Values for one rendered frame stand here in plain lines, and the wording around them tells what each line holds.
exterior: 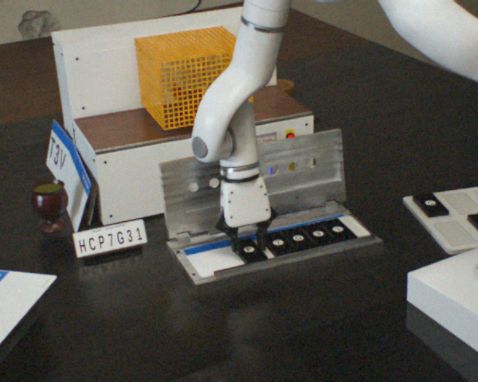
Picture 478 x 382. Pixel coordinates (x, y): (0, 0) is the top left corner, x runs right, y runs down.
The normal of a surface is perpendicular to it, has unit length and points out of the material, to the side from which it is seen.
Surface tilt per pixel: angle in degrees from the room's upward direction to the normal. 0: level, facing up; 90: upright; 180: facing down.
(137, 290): 0
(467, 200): 0
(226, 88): 41
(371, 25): 90
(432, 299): 90
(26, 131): 0
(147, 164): 90
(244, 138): 78
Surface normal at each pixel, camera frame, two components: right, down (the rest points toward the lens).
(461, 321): -0.87, 0.25
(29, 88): -0.04, -0.90
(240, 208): 0.35, 0.20
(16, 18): 0.50, 0.38
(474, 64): 0.32, 0.79
